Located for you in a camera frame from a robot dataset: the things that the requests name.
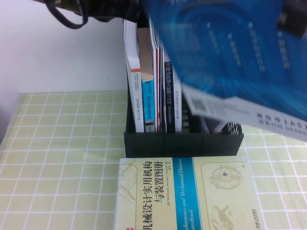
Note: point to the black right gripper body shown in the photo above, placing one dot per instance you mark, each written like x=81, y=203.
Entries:
x=297, y=4

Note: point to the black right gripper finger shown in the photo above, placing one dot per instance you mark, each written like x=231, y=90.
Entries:
x=293, y=24

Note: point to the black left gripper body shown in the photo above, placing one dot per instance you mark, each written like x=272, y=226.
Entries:
x=115, y=9

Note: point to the white catalogue with blue back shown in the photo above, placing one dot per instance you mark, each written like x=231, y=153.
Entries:
x=216, y=48

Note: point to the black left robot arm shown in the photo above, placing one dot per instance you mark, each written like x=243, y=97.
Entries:
x=64, y=4

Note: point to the thick white orange-banded book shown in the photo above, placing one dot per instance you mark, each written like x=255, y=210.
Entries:
x=136, y=100

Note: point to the blue-spined book with brown pages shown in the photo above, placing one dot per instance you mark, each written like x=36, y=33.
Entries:
x=149, y=103

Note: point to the black-spined mobile robot book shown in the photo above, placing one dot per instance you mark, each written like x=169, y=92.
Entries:
x=170, y=95

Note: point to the slim white orange-banded book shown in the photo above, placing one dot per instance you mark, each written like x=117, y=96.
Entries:
x=178, y=107

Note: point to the black perforated plastic book holder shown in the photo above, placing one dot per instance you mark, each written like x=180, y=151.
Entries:
x=182, y=146

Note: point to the large yellow-green mechanical design book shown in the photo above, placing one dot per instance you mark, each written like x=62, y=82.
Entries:
x=156, y=191

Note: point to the red-edged dark-cover magazine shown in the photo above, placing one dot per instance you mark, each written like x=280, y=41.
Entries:
x=158, y=95

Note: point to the green white checked tablecloth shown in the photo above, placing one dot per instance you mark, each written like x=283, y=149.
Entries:
x=48, y=155

